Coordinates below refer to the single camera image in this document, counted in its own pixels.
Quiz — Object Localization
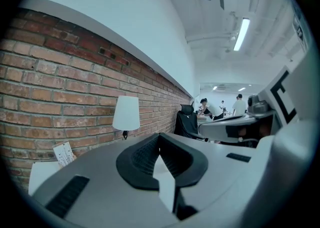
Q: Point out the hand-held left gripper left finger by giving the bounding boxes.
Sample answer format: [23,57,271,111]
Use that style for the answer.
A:
[31,132,181,228]

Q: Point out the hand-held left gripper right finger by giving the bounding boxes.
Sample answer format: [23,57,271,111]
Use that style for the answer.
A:
[158,132,275,228]

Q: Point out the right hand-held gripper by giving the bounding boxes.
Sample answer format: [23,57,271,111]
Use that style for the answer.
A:
[241,51,320,228]

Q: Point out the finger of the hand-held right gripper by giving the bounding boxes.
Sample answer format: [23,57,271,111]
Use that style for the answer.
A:
[198,114,277,146]

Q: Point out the black office chair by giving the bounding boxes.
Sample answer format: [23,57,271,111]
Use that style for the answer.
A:
[174,101,206,143]

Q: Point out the wooden card stand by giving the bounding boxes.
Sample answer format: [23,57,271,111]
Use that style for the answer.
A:
[52,141,77,169]

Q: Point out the white shade table lamp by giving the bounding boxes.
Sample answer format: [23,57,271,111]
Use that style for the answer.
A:
[112,95,141,141]

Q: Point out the long ceiling light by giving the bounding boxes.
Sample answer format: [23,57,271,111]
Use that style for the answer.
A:
[233,17,251,52]

